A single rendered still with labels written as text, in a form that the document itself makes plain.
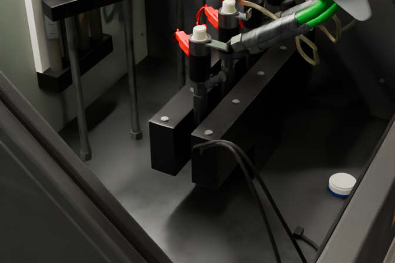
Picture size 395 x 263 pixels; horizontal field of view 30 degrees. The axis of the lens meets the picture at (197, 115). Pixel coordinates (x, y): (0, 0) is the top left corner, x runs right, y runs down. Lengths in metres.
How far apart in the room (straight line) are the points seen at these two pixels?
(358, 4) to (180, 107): 0.31
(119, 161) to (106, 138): 0.06
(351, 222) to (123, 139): 0.45
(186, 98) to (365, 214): 0.29
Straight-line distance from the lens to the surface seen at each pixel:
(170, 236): 1.00
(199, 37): 0.90
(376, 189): 0.91
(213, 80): 0.92
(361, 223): 0.86
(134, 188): 1.08
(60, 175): 0.62
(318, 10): 0.81
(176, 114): 0.96
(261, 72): 1.04
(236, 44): 0.87
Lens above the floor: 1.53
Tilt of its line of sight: 35 degrees down
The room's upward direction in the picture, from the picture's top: 1 degrees counter-clockwise
